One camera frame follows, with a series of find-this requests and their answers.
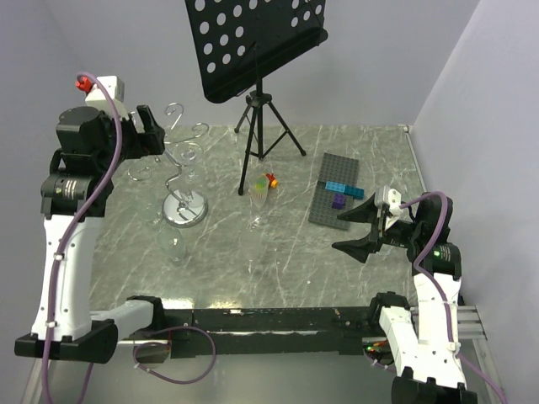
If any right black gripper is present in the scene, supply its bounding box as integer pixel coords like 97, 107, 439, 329
331, 189, 422, 262

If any clear wine glass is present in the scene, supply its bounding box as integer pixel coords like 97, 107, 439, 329
173, 141, 204, 183

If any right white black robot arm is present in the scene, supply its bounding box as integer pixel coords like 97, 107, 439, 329
333, 189, 478, 403

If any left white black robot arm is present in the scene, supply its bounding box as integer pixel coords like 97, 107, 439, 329
14, 105, 167, 364

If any clear glass beside rack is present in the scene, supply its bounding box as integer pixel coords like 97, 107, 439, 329
142, 202, 163, 226

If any chrome wine glass rack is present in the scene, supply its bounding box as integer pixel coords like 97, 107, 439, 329
125, 102, 211, 229

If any blue lego brick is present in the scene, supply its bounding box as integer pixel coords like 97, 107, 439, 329
324, 181, 365, 199

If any purple lego brick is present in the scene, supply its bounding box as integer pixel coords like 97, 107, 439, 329
331, 193, 346, 210

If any grey lego baseplate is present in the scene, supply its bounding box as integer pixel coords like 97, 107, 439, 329
308, 152, 363, 231

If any colourful lego toy car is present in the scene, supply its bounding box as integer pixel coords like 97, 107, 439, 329
262, 173, 279, 189

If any clear flute front centre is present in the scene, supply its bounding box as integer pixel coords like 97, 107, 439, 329
239, 229, 262, 274

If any black perforated music stand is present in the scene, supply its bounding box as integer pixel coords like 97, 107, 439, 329
185, 0, 328, 194

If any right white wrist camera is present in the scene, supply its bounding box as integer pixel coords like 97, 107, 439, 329
374, 185, 403, 231

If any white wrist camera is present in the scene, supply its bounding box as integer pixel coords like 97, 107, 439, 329
374, 185, 403, 231
75, 73, 129, 120

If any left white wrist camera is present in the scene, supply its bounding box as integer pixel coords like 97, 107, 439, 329
75, 73, 129, 120

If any purple cable loop under rail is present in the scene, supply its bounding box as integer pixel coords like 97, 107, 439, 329
132, 326, 217, 385

